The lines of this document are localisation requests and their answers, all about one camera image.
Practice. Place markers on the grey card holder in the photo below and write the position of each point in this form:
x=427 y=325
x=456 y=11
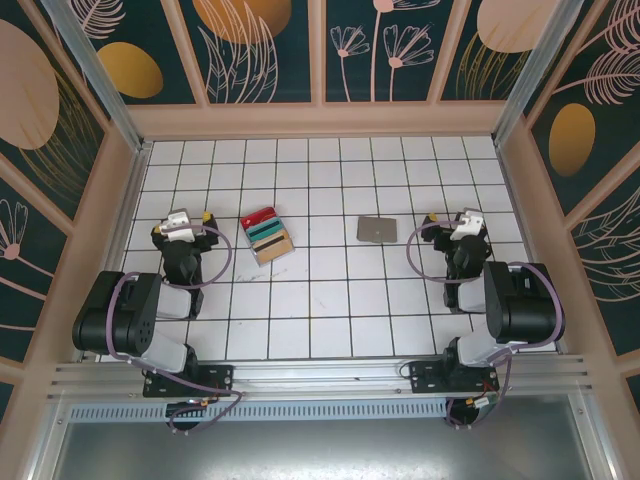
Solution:
x=377 y=230

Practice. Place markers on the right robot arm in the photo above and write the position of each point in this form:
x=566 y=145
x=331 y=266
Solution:
x=520 y=300

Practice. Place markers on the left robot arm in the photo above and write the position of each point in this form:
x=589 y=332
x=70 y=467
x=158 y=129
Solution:
x=125 y=310

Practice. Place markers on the red card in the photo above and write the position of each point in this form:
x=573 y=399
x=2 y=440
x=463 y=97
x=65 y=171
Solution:
x=257 y=216

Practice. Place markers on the gold card with black stripe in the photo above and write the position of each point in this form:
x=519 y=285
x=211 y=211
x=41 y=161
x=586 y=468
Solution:
x=272 y=242

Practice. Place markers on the brushed metal panel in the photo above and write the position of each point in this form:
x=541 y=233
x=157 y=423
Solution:
x=320 y=450

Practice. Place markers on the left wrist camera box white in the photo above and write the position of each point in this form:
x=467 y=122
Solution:
x=180 y=225

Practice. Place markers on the aluminium side rail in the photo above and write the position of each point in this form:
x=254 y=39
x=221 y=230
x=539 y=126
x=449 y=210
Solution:
x=114 y=250

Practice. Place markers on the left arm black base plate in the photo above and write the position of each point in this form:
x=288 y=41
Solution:
x=220 y=377

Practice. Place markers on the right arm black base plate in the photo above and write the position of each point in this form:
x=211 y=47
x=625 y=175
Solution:
x=425 y=377

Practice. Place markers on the aluminium corner post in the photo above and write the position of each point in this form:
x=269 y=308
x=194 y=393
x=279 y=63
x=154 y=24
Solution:
x=536 y=70
x=94 y=70

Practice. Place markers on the aluminium mounting rail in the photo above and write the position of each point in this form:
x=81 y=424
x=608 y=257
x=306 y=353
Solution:
x=320 y=375

